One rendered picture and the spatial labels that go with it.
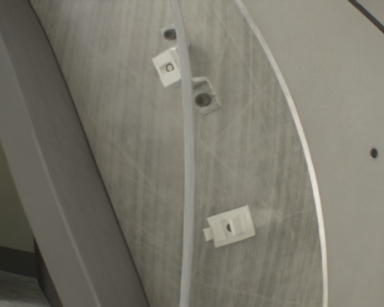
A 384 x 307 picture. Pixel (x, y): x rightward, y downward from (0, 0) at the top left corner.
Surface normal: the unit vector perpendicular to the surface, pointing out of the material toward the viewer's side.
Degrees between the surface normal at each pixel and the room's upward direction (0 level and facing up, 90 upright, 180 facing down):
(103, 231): 65
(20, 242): 90
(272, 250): 90
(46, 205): 90
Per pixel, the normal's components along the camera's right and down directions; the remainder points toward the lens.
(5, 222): 0.18, 0.17
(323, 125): -0.49, 0.11
